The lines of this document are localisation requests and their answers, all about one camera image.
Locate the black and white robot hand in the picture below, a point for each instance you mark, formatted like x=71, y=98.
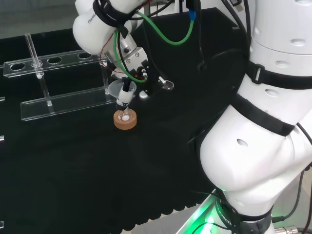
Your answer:
x=132, y=57

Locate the translucent plastic funnel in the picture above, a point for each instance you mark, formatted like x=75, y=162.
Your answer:
x=114, y=89

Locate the clear round-bottom glass flask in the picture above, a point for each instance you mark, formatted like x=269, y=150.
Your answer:
x=124, y=117

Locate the clear acrylic funnel stand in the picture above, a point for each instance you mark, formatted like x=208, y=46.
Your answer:
x=65, y=103

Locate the black bench cloth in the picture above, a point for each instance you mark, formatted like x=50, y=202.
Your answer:
x=73, y=165

